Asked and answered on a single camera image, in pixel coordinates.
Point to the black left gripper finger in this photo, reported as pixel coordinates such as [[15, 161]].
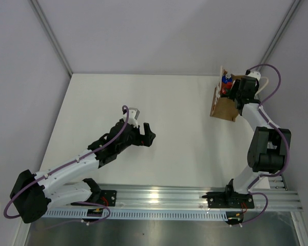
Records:
[[147, 139], [147, 130]]

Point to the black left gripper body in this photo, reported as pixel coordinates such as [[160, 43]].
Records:
[[134, 138]]

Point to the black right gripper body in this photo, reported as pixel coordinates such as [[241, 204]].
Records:
[[239, 96]]

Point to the dark green bottle red cap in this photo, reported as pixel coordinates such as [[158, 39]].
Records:
[[225, 90]]

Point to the orange bottle blue cap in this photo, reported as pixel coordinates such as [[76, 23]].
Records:
[[227, 78]]

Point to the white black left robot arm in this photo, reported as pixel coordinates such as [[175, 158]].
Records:
[[34, 194]]

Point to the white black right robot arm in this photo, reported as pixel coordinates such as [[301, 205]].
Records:
[[234, 137]]

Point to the watermelon canvas tote bag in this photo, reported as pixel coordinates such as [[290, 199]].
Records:
[[223, 107]]

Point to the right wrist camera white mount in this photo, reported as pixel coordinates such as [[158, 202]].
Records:
[[252, 75]]

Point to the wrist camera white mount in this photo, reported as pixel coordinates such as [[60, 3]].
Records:
[[130, 115], [252, 75]]

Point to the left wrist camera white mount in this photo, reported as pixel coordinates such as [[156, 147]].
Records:
[[130, 115]]

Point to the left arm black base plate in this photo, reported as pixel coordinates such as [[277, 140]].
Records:
[[104, 197]]

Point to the white slotted cable duct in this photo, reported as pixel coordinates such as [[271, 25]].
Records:
[[73, 213]]

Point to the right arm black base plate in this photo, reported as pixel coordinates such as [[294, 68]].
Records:
[[228, 200]]

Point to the aluminium mounting rail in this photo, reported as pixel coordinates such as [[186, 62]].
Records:
[[139, 197]]

